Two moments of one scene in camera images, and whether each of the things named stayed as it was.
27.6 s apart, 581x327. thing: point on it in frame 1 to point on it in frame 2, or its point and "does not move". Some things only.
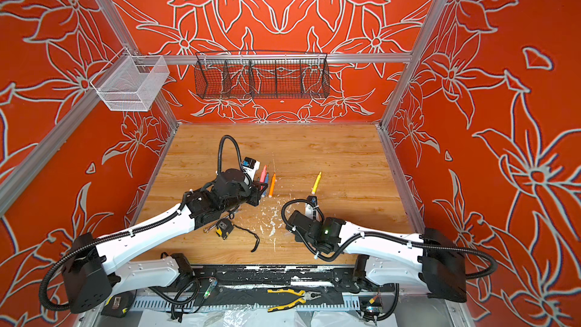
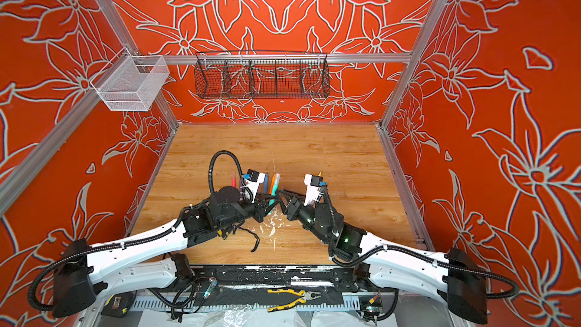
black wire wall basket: [262, 74] does not move
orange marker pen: [272, 185] does not move
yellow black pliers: [306, 296] does not move
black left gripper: [256, 191] to [261, 203]
